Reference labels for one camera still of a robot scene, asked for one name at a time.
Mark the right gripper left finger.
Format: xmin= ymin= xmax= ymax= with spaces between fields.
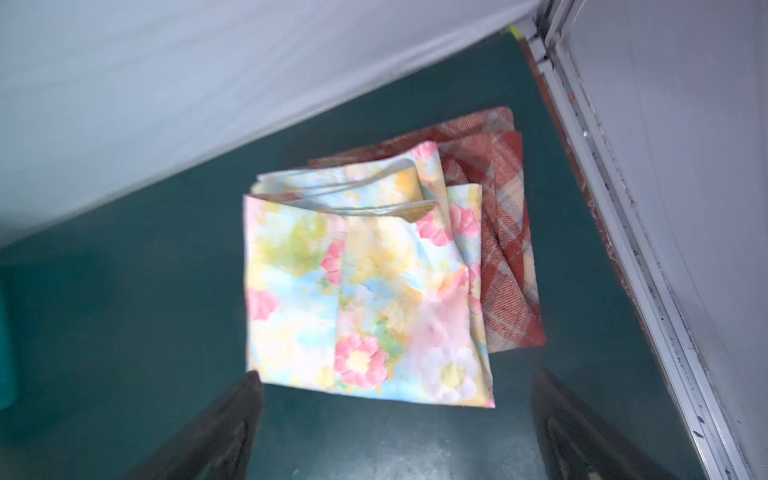
xmin=125 ymin=371 xmax=264 ymax=479

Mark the teal plastic basket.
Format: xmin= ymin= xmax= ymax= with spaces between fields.
xmin=0 ymin=290 xmax=18 ymax=410

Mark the floral yellow skirt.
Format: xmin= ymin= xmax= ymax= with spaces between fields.
xmin=243 ymin=141 xmax=495 ymax=408

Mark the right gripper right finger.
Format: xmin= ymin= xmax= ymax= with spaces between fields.
xmin=532 ymin=370 xmax=674 ymax=479

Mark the red plaid skirt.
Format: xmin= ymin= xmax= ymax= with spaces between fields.
xmin=308 ymin=107 xmax=546 ymax=353

